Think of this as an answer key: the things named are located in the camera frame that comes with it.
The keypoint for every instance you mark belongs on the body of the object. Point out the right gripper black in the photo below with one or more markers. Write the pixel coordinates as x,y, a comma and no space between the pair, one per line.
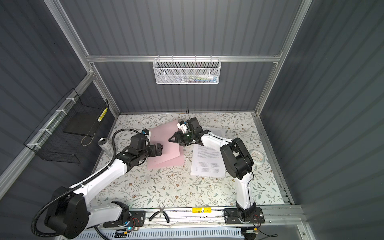
179,136

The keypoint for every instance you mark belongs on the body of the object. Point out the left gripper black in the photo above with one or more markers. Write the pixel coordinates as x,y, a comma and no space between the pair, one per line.
154,153

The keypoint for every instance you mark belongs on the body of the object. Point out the pink folder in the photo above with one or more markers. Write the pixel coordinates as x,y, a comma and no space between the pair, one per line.
172,153

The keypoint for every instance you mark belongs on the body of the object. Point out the black wire basket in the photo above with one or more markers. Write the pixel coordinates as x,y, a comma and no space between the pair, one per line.
66,136

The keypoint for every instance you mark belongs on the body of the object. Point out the black handled pliers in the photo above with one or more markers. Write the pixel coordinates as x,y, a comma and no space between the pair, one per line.
161,212

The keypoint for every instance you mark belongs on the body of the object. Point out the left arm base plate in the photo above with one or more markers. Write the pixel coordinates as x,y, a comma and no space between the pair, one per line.
137,219

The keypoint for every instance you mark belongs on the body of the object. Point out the printed paper sheet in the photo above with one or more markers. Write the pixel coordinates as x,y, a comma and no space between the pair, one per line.
207,162

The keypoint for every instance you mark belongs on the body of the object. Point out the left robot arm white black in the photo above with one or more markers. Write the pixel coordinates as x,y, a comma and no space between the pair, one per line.
68,213

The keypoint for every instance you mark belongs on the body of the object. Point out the yellow marker in black basket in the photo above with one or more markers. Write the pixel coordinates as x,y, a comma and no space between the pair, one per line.
102,115

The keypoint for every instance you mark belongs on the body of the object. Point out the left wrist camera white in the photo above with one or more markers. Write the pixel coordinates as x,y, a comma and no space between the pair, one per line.
146,132

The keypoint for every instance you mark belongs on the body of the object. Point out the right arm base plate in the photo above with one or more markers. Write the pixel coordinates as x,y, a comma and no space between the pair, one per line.
234,216

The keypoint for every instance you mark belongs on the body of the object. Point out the silver drink can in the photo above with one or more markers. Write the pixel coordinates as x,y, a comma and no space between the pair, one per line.
106,145

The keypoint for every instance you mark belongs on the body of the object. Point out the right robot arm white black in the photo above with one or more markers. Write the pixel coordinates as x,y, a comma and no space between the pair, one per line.
236,157

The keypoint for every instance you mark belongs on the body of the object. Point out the tubes in white basket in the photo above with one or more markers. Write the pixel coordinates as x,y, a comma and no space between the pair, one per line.
199,79

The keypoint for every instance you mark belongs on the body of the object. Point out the white wire mesh basket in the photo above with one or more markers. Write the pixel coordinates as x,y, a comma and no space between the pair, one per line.
167,72

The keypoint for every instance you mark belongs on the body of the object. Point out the yellow spirit level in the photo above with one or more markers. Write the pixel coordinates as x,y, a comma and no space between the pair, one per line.
198,210

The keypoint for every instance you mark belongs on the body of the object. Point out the lower printed paper sheets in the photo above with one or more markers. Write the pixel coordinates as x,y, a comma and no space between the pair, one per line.
217,132

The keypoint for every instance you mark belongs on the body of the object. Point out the white perforated front rail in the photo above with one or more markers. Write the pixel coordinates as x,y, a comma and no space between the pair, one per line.
166,234

